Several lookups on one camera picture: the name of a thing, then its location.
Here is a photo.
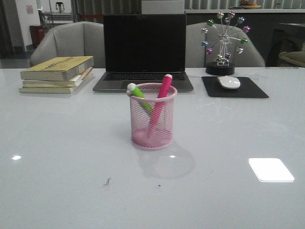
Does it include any pink highlighter pen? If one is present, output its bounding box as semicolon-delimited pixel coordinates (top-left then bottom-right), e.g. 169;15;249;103
146;74;173;140

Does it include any black mouse pad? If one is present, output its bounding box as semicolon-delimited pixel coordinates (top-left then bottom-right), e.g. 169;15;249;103
202;76;269;98

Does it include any green highlighter pen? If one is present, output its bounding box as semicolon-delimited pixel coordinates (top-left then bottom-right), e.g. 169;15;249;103
126;83;154;115

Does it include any right grey armchair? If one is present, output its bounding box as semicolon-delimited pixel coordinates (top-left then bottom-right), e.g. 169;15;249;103
185;22;265;68

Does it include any middle cream book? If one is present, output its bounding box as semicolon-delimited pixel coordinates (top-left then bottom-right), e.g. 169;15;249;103
23;67;92;87

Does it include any bottom yellow book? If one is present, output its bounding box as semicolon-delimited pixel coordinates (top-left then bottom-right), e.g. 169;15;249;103
19;71;92;94

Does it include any left grey armchair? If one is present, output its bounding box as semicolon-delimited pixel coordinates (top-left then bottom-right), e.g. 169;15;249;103
30;21;105;68

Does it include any grey armchair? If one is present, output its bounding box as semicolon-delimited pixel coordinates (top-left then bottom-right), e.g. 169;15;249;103
30;21;105;68
185;22;265;68

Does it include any ferris wheel desk toy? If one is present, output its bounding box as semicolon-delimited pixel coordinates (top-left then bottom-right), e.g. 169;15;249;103
201;11;248;76

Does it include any yellow top book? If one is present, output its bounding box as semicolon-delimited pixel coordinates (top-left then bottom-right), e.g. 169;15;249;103
20;56;94;81

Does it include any white computer mouse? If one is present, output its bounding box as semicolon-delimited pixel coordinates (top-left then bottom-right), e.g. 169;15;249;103
217;76;241;90

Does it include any pink mesh pen holder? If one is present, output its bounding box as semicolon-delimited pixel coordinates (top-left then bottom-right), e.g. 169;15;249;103
126;83;177;150

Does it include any red trash bin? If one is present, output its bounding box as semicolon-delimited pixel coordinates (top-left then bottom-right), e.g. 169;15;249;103
29;25;45;49

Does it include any fruit bowl on counter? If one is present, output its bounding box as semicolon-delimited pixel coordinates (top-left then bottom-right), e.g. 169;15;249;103
239;0;261;10

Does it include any grey open laptop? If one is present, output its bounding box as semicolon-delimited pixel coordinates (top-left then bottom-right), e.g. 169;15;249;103
93;14;193;93

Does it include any yellow book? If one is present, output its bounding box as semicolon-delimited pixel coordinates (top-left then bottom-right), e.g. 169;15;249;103
20;56;94;81
19;71;92;94

